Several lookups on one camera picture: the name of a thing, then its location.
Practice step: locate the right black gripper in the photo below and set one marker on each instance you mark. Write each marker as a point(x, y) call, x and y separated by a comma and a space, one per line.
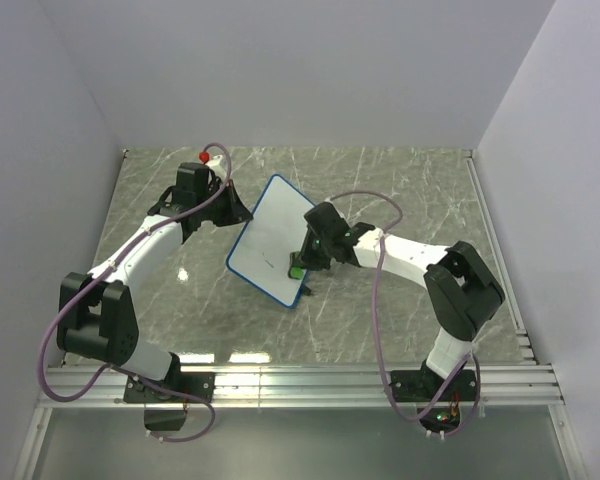
point(308, 261)

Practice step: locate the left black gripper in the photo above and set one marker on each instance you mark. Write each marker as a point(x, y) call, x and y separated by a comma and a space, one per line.
point(237, 213)

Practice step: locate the green whiteboard eraser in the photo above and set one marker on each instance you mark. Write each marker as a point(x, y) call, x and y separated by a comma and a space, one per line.
point(297, 269)

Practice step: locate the blue framed whiteboard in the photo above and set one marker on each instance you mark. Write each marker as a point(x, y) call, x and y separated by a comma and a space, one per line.
point(261, 253)

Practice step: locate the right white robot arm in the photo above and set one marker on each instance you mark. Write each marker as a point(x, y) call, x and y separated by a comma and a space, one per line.
point(463, 291)

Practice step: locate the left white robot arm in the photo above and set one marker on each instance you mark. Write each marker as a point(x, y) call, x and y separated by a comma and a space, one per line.
point(97, 318)

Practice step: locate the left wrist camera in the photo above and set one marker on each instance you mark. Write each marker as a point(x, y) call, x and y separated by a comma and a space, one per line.
point(217, 163)

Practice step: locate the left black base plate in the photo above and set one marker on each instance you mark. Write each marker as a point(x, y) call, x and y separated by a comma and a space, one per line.
point(197, 384)

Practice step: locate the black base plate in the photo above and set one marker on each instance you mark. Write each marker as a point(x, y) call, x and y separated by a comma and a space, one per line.
point(197, 384)
point(420, 385)

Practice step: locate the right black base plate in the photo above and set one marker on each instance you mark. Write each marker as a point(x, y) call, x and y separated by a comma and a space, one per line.
point(420, 385)

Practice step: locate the aluminium rail frame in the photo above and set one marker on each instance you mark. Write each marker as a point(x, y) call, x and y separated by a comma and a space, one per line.
point(310, 420)

